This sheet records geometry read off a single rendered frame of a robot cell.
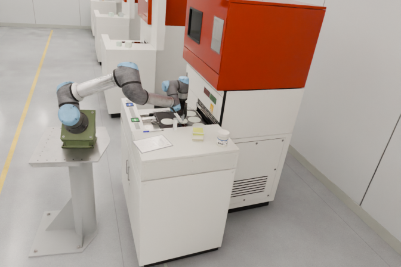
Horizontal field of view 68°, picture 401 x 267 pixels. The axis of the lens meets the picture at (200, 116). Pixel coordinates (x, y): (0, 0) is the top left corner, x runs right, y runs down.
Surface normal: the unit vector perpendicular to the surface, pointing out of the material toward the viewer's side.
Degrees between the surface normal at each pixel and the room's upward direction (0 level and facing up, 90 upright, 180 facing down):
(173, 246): 90
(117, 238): 0
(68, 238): 0
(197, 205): 90
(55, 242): 0
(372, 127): 90
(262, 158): 90
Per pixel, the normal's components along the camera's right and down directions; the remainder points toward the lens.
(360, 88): -0.93, 0.07
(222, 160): 0.35, 0.45
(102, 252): 0.11, -0.89
